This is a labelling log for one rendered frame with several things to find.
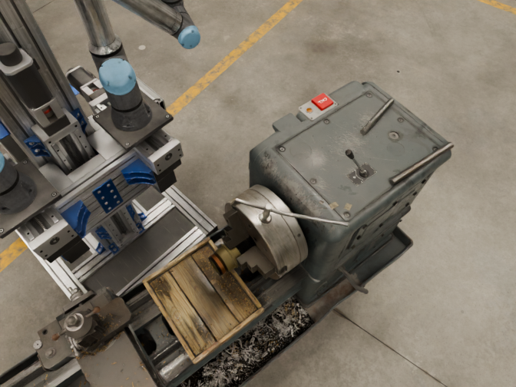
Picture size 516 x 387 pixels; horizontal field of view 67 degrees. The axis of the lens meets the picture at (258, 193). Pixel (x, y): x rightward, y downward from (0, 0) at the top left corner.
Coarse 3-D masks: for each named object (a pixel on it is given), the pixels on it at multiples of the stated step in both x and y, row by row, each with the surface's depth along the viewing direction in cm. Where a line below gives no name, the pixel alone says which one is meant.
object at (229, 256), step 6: (222, 246) 131; (234, 246) 130; (216, 252) 129; (222, 252) 128; (228, 252) 128; (234, 252) 129; (210, 258) 128; (216, 258) 127; (222, 258) 127; (228, 258) 127; (234, 258) 127; (216, 264) 126; (222, 264) 127; (228, 264) 127; (234, 264) 128; (216, 270) 132; (222, 270) 127; (228, 270) 128
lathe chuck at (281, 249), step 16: (256, 192) 129; (240, 208) 125; (256, 208) 124; (256, 224) 121; (272, 224) 121; (256, 240) 127; (272, 240) 120; (288, 240) 123; (272, 256) 122; (288, 256) 124
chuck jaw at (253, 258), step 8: (256, 248) 131; (240, 256) 129; (248, 256) 129; (256, 256) 129; (264, 256) 128; (240, 264) 128; (248, 264) 128; (256, 264) 127; (264, 264) 127; (272, 264) 126; (264, 272) 125; (272, 272) 127; (280, 272) 128
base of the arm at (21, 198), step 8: (24, 176) 130; (16, 184) 125; (24, 184) 129; (32, 184) 132; (8, 192) 124; (16, 192) 126; (24, 192) 128; (32, 192) 131; (0, 200) 124; (8, 200) 125; (16, 200) 127; (24, 200) 129; (32, 200) 132; (0, 208) 127; (8, 208) 127; (16, 208) 128; (24, 208) 130
